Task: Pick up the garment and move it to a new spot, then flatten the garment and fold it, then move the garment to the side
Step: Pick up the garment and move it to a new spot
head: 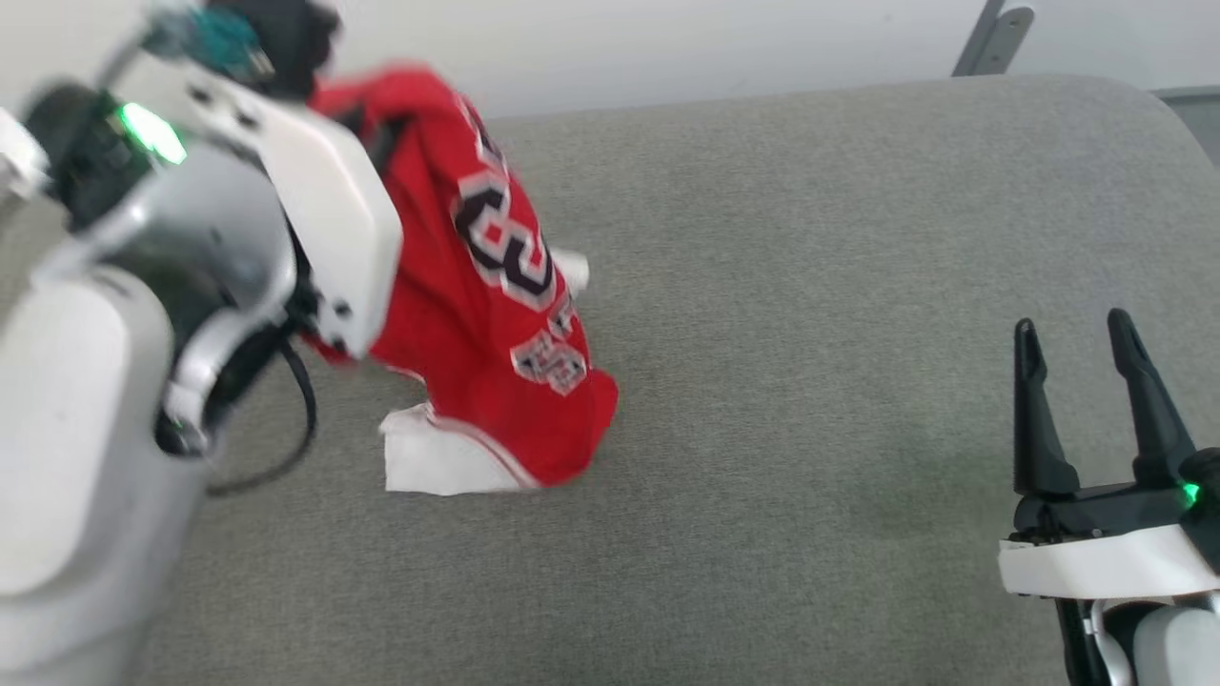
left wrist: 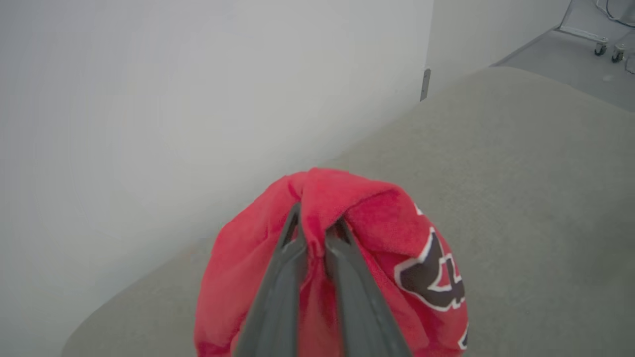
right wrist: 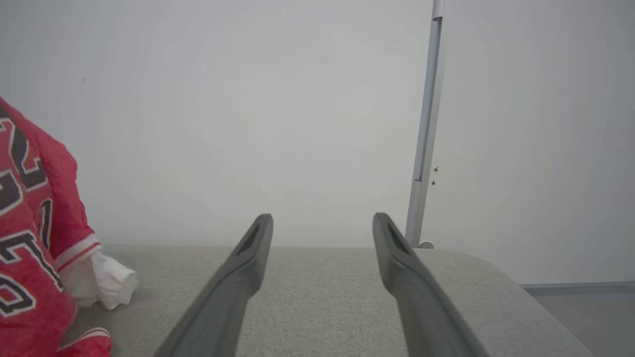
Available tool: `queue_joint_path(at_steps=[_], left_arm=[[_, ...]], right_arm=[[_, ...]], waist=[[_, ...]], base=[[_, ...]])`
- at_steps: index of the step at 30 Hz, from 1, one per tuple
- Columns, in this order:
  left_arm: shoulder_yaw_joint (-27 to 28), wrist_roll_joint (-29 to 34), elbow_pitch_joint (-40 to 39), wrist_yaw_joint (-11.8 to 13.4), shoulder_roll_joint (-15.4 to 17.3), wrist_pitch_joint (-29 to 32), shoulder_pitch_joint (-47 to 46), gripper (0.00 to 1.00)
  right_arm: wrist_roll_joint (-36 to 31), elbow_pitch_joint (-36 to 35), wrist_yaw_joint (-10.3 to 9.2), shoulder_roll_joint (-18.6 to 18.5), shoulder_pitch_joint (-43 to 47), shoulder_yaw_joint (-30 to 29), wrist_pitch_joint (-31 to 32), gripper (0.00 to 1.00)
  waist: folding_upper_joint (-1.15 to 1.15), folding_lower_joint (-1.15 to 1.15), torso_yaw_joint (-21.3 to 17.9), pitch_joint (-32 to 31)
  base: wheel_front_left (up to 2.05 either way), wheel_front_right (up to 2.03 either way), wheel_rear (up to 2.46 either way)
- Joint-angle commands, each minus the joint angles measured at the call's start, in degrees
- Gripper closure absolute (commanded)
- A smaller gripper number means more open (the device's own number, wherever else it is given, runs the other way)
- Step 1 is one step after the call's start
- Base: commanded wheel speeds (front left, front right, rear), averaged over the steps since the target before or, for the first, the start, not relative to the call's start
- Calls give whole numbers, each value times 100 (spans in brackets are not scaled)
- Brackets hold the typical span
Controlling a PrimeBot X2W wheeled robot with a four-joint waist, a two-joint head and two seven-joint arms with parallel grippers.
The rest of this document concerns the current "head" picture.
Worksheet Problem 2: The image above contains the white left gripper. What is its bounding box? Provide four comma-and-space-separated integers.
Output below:
181, 65, 406, 361

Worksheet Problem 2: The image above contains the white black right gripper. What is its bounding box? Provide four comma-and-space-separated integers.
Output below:
998, 308, 1220, 603

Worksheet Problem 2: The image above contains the red and white basketball jersey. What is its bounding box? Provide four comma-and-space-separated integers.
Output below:
303, 62, 620, 497

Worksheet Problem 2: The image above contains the grey metal bar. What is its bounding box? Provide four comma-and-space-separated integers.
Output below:
952, 0, 1036, 78

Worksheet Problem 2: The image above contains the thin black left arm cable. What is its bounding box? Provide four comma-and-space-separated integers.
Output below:
205, 333, 318, 497

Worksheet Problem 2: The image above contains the teal left camera connector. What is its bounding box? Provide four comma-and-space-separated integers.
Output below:
143, 5, 275, 84

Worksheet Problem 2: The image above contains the white cable tag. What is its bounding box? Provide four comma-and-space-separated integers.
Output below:
0, 108, 51, 201

